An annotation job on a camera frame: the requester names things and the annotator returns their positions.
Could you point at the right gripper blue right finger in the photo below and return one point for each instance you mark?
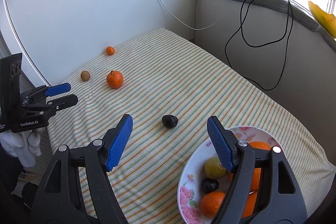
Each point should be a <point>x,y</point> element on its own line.
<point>279,198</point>

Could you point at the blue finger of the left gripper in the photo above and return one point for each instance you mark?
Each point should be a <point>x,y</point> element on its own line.
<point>58,89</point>
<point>61,103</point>

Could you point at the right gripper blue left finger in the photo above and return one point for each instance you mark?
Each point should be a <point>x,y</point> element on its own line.
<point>59,197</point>

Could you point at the dark purple plum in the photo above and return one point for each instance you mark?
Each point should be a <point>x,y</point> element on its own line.
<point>209,185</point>

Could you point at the green-yellow plum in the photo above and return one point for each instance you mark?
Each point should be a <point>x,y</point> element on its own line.
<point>214,169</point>

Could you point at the large oval orange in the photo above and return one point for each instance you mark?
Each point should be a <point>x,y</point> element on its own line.
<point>250,204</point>

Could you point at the white gloved left hand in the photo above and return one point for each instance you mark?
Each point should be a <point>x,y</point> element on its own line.
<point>23,145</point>

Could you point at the small brown round fruit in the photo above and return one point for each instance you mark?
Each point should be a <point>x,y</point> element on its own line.
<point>85,75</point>

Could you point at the small mandarin with stem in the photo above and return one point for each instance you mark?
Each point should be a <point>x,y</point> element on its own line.
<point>114,79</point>

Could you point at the tiny kumquat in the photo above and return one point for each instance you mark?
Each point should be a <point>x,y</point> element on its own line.
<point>109,50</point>

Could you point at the floral white plate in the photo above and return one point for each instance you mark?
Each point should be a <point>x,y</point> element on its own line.
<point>189,193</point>

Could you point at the striped tablecloth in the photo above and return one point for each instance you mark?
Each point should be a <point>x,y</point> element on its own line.
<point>164,74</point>

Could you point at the yellow bowl on sill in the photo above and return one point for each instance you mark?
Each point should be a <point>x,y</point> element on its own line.
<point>327,21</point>

